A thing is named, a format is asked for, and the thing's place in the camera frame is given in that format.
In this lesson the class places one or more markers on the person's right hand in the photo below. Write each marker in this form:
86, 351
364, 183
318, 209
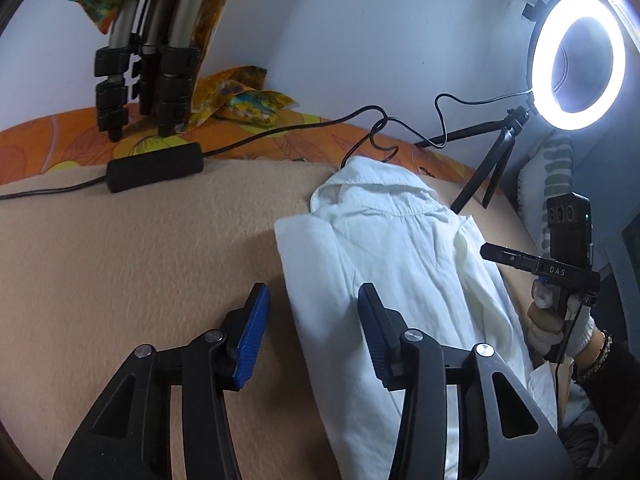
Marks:
585, 335

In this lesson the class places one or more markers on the white shirt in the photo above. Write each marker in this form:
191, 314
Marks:
400, 240

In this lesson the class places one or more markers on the small black tripod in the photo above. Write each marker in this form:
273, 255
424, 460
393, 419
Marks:
492, 160

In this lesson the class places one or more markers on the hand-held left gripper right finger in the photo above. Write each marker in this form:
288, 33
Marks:
372, 330

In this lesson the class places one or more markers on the orange floral bedsheet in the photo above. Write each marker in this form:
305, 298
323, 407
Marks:
50, 145

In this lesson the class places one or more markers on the beige blanket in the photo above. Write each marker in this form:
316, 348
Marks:
125, 260

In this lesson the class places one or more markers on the person's right forearm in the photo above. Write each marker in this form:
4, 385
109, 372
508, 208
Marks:
620, 385

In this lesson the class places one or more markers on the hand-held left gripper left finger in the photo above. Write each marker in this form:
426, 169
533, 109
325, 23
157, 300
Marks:
252, 330

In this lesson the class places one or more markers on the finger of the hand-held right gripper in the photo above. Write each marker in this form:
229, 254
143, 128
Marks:
510, 257

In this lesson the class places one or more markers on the large folded tripod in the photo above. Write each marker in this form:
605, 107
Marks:
175, 75

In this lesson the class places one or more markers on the floral patterned cloth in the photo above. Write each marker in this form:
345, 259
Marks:
235, 95

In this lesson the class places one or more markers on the black rectangular power box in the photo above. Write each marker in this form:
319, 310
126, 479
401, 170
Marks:
155, 167

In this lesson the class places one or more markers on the white patterned pillow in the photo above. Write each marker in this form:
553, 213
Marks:
530, 180

